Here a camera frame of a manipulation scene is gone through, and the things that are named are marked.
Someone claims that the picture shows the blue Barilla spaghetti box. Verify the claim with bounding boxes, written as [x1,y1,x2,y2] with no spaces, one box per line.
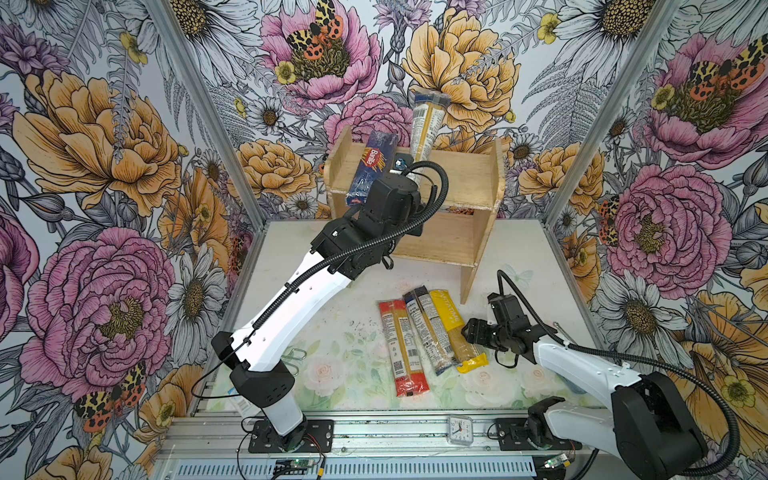
[345,131,399,207]

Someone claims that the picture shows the blue-end spaghetti bag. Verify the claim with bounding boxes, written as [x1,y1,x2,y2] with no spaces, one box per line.
[403,286,458,376]
[410,87,451,163]

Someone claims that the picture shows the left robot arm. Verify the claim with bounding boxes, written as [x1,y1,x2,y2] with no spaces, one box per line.
[212,161,449,449]

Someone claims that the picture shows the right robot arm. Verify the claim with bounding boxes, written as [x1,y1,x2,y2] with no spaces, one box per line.
[461,294,708,479]

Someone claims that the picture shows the wooden two-tier shelf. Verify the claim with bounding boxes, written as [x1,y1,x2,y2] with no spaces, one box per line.
[322,126,507,305]

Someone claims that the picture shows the yellow spaghetti bag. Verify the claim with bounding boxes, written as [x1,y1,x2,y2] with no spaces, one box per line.
[430,290,488,374]

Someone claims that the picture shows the red spaghetti bag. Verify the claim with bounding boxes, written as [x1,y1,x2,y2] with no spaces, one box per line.
[377,300,430,397]

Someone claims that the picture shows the small white clock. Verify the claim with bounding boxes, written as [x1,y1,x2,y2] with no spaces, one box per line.
[447,416,474,446]

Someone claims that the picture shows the green circuit board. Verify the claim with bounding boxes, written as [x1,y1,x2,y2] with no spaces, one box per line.
[271,459,321,480]

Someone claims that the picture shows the small white blue packet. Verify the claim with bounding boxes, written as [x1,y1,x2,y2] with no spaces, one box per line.
[229,396,261,417]

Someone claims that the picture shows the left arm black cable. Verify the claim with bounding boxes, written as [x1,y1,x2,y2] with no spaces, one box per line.
[190,160,450,400]

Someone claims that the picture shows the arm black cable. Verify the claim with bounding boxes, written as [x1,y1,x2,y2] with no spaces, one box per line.
[190,160,450,400]
[496,269,742,478]

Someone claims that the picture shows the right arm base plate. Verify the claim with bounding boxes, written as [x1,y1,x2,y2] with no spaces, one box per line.
[489,417,583,452]

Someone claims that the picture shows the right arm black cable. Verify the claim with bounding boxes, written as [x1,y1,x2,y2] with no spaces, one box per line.
[496,269,742,478]

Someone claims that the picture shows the aluminium front rail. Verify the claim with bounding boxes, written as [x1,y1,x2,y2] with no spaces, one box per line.
[149,410,679,480]

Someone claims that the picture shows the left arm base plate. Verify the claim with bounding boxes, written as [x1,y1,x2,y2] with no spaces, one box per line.
[248,419,335,454]

